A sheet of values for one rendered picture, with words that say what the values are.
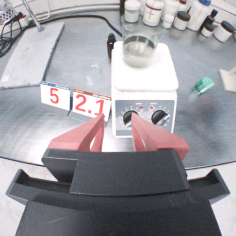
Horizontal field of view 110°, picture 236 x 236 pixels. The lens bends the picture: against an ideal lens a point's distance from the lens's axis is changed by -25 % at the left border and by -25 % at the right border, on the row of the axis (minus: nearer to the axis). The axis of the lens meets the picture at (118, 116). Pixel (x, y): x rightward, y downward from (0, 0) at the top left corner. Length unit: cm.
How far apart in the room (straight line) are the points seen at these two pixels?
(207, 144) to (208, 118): 7
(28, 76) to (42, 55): 8
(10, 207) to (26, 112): 28
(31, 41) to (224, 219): 87
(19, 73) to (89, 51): 24
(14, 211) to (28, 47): 54
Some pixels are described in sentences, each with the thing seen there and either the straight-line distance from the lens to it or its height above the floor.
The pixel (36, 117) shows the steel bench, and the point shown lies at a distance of 34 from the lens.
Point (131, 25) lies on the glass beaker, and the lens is 22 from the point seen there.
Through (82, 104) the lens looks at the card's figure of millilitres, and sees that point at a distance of 26.
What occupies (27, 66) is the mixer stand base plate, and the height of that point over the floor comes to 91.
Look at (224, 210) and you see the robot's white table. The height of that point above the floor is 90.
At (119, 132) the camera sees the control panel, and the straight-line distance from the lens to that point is 22.
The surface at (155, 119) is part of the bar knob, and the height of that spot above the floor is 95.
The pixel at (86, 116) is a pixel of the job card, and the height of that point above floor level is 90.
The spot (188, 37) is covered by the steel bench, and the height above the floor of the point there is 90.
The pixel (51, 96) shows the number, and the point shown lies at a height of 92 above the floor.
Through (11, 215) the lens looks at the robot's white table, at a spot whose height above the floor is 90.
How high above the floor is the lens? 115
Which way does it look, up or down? 76 degrees down
